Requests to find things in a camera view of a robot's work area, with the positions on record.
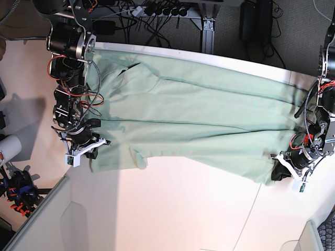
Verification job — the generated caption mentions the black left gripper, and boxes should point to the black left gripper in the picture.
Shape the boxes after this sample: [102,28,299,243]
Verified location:
[271,150,314,181]

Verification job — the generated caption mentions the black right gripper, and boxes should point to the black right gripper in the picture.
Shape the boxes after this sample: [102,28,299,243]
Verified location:
[68,128,100,154]

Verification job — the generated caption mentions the light green T-shirt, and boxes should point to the light green T-shirt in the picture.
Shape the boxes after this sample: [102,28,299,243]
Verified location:
[87,50,306,185]

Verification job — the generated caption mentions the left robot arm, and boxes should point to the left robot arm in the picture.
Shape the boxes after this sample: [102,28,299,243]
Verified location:
[271,21,334,182]

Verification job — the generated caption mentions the white paper roll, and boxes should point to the white paper roll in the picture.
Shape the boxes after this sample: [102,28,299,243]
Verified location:
[0,135,22,166]

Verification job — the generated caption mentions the white partition panel left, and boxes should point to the white partition panel left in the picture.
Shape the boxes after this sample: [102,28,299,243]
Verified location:
[4,178,116,250]

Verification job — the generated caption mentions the white partition panel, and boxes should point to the white partition panel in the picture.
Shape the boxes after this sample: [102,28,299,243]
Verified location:
[4,178,116,250]
[280,221,324,251]

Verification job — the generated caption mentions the black clamps with orange tips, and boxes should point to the black clamps with orange tips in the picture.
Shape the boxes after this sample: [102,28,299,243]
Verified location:
[1,166,41,218]

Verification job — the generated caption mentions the white partition panel right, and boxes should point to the white partition panel right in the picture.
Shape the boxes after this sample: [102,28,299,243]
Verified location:
[280,221,324,251]

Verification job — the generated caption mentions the black power adapter left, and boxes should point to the black power adapter left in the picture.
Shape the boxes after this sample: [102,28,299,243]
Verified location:
[239,1,256,42]

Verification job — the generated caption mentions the black power adapter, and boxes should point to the black power adapter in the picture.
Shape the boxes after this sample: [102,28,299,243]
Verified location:
[239,1,256,42]
[256,0,273,46]

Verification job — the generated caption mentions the black power strip with plugs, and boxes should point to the black power strip with plugs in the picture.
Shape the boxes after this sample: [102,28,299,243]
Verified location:
[121,6,201,18]

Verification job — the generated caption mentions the aluminium table leg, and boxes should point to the aluminium table leg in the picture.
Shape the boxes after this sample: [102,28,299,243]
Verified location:
[198,3,220,54]

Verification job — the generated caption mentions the black power adapter right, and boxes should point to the black power adapter right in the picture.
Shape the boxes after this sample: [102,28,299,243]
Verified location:
[256,0,273,46]

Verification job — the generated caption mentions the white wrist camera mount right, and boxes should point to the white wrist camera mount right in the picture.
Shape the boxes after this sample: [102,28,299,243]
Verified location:
[64,138,110,167]

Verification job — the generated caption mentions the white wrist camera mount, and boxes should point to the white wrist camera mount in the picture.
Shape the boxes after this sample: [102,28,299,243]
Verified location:
[64,138,110,167]
[271,153,316,193]

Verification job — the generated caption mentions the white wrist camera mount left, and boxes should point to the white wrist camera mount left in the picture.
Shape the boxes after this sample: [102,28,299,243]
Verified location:
[271,153,316,193]

